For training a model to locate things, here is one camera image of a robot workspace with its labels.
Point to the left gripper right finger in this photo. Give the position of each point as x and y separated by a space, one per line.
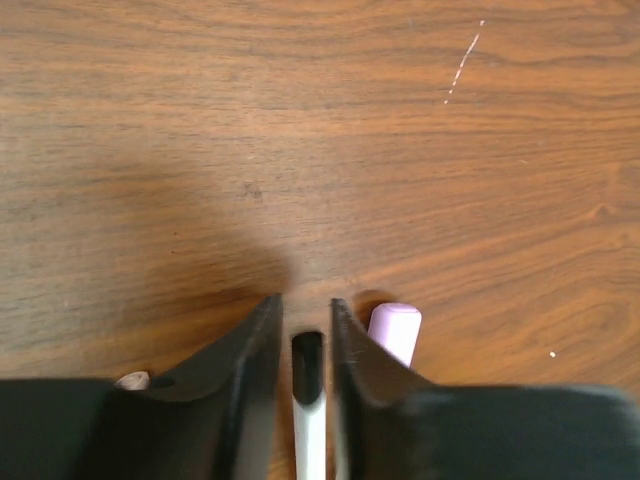
392 423

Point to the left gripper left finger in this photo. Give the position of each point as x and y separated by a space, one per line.
210 417

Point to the small peach pen cap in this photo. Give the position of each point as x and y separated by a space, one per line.
134 381

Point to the white pen black tip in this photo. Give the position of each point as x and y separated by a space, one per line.
310 439

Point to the pink highlighter pen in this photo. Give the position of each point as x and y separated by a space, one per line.
395 327

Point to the small black pen cap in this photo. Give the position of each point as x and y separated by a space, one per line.
307 352

